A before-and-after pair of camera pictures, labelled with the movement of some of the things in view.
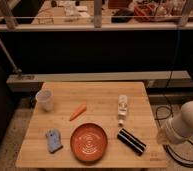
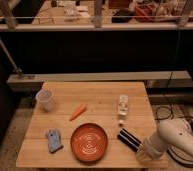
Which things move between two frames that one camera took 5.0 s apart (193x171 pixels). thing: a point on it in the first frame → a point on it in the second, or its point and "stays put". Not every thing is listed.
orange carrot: (77, 112) stays put
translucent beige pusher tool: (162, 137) → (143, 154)
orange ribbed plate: (89, 142) stays put
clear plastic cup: (45, 100) stays put
